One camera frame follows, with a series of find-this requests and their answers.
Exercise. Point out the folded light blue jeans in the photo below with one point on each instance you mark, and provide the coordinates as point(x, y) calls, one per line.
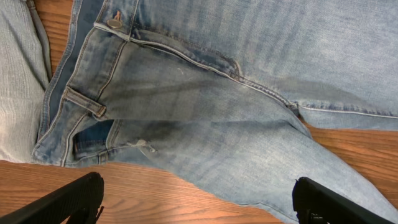
point(25, 75)

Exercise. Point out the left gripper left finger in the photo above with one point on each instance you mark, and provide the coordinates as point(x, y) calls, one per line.
point(79, 201)

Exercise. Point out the blue denim jeans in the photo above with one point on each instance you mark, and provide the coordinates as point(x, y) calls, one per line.
point(221, 93)

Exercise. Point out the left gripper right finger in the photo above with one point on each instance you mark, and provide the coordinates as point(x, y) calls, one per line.
point(316, 204)

